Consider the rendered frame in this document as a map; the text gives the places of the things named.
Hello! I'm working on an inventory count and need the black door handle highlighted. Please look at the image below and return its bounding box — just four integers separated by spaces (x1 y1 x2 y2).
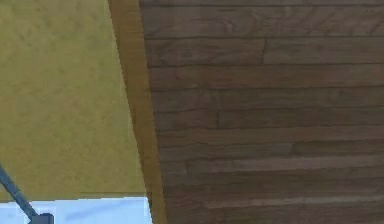
0 163 55 224

